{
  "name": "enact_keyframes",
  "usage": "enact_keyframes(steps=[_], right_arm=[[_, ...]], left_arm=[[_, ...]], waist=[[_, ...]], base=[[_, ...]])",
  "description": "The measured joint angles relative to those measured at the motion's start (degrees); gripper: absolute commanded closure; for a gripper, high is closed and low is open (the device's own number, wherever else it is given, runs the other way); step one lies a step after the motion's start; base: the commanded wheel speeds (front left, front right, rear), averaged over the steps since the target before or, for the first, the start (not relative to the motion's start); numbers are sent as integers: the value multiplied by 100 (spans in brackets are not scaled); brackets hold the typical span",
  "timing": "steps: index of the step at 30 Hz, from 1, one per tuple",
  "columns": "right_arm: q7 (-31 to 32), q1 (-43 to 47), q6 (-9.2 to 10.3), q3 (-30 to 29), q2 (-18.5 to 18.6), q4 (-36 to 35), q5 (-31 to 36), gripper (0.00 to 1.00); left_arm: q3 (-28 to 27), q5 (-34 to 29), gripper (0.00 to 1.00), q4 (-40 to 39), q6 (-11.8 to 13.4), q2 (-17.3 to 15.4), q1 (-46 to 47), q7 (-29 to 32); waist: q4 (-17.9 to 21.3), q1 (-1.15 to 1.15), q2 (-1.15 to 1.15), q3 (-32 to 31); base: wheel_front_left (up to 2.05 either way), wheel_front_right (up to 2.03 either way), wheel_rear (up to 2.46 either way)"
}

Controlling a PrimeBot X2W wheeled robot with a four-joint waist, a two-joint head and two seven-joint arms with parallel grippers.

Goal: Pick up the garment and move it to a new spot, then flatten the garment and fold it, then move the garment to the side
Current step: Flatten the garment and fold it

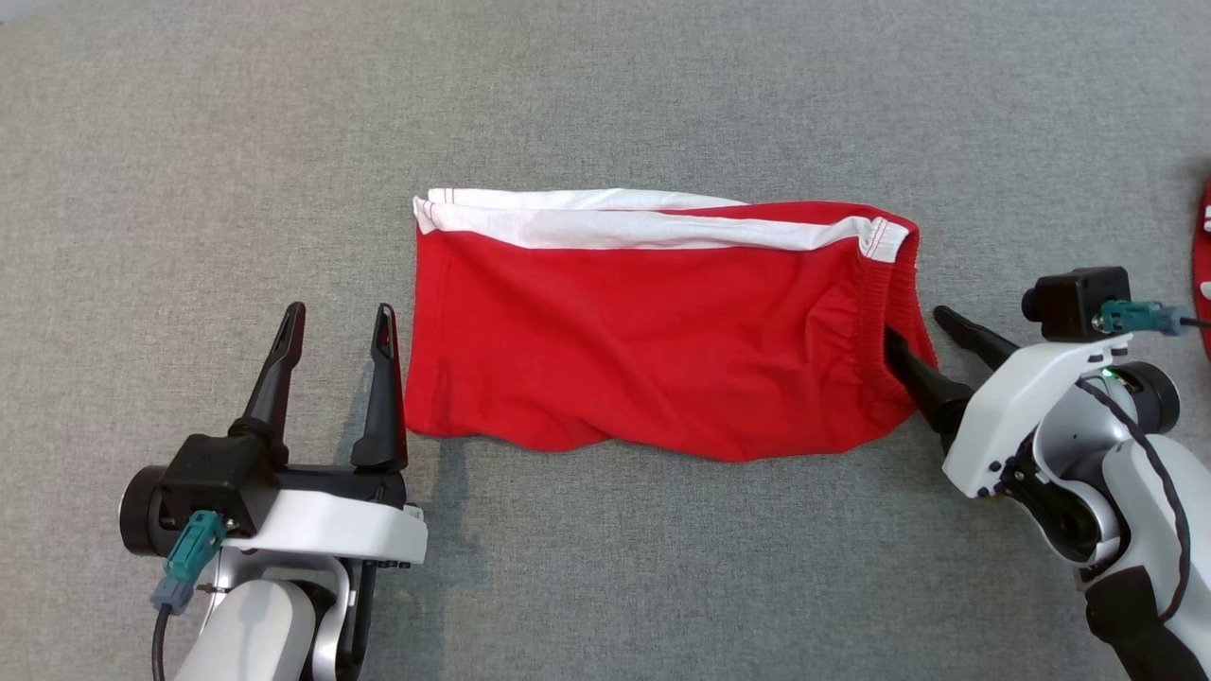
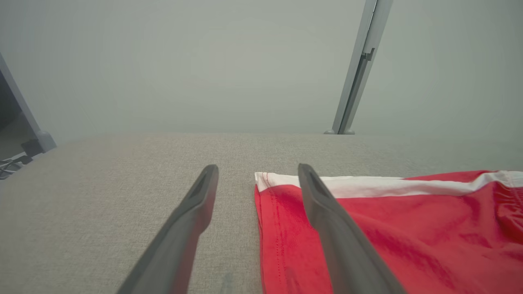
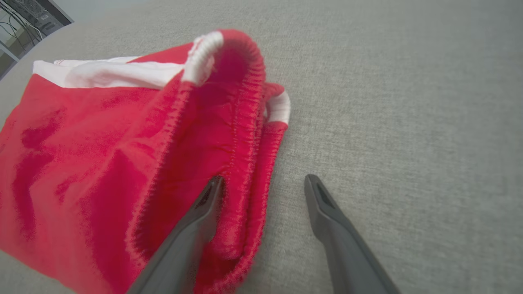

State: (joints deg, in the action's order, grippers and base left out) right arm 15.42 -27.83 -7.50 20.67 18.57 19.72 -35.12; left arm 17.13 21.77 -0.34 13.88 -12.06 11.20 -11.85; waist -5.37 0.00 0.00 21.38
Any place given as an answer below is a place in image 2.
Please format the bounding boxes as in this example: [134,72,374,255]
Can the red white-trimmed shorts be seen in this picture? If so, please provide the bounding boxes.
[254,170,523,294]

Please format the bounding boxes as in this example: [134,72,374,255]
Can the grey metal partition post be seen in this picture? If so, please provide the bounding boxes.
[324,0,393,135]
[0,53,57,154]

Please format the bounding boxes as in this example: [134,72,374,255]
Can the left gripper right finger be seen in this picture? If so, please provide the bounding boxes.
[297,163,407,294]

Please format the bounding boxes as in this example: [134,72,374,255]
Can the small black box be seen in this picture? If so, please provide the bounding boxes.
[20,138,42,158]

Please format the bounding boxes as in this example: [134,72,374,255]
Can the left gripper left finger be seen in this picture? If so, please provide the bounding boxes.
[116,164,220,294]

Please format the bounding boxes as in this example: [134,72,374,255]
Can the tangled black cables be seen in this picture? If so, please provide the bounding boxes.
[0,154,33,180]

